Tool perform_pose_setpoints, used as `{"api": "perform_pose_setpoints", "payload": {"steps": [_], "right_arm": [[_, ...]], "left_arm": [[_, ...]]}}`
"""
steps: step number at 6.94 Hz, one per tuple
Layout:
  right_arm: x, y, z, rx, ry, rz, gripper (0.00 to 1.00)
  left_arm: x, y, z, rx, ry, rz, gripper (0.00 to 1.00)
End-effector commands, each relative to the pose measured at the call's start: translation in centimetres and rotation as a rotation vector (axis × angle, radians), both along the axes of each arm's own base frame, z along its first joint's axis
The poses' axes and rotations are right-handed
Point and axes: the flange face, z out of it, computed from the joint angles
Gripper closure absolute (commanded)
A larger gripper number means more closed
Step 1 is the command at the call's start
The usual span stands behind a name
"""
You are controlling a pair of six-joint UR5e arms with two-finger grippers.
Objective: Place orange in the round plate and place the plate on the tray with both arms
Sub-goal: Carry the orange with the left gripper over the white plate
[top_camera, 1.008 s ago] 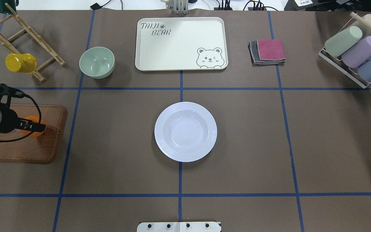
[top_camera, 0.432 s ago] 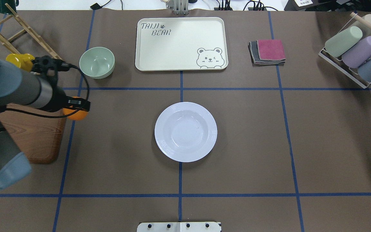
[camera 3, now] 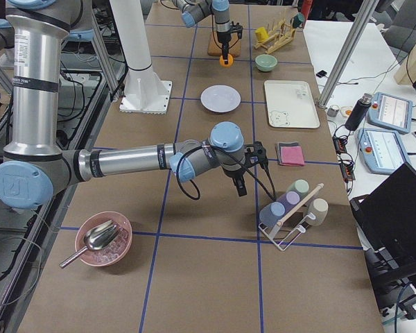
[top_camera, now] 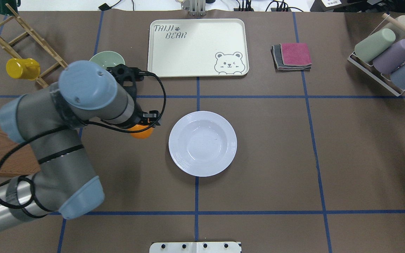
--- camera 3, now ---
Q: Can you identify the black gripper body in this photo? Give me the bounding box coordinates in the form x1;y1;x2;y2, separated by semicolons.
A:
230;174;246;191
217;31;231;51

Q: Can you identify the orange fruit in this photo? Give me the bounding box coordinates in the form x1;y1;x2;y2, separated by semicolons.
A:
219;53;234;68

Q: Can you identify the white plate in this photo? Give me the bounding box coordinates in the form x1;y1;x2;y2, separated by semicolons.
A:
200;85;241;113

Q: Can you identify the cream bear tray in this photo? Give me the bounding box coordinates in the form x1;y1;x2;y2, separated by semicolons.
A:
264;80;320;129

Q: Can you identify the wooden cutting board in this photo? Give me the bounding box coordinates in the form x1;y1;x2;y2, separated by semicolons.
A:
207;32;241;58

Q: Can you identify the yellow cup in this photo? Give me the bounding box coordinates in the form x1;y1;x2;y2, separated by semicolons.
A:
254;26;269;43

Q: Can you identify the green bowl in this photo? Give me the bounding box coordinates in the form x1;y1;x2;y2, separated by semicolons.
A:
254;54;278;72

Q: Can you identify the blue tumbler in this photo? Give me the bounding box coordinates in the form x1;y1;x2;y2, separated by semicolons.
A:
259;202;286;227

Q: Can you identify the grey cloth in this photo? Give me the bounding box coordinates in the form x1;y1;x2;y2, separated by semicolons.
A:
277;142;304;165

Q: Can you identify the purple tumbler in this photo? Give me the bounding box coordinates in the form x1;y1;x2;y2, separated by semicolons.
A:
277;191;300;212

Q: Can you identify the wooden dish rack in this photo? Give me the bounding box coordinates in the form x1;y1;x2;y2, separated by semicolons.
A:
254;10;297;54

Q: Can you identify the pink cloth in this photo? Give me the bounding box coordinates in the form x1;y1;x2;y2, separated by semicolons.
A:
279;146;304;167

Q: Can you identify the green tumbler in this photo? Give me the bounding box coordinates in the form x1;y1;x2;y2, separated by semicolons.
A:
286;179;310;198

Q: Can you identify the dark green cup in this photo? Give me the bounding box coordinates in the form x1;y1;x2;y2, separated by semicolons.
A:
290;12;306;28

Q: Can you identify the beige tumbler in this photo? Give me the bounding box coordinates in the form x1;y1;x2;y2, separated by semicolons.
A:
306;198;329;226

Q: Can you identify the red cylinder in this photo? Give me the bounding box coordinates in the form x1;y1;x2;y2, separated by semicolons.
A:
301;0;313;20

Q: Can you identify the small metal tin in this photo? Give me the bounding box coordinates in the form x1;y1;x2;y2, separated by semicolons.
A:
327;105;340;118

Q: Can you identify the black water bottle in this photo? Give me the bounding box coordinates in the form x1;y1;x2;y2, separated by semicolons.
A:
344;93;372;132

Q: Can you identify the pink bowl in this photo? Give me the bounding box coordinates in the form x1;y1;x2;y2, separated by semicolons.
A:
75;211;132;267

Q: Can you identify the near teach pendant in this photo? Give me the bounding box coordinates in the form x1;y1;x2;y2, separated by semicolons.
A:
357;128;410;175

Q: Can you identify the teach pendant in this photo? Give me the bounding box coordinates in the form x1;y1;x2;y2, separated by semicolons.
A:
367;92;413;134
357;128;410;175

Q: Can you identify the metal scoop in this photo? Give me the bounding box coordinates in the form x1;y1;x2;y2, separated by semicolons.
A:
59;220;120;268

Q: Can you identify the black laptop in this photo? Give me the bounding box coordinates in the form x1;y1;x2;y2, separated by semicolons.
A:
349;162;416;289

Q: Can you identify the far teach pendant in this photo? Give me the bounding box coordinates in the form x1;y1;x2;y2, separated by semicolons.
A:
367;92;413;134

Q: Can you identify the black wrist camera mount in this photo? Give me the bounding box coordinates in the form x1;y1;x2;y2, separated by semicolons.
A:
244;141;268;171
229;21;243;40

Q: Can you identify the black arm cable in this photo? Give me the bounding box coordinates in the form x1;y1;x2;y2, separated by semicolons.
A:
175;146;277;202

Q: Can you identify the white wire cup rack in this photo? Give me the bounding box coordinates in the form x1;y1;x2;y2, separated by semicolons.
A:
258;183;324;251

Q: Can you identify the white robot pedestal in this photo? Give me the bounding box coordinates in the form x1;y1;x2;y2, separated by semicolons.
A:
110;0;173;114

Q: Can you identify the aluminium frame post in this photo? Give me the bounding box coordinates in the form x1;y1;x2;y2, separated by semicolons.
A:
318;0;379;109

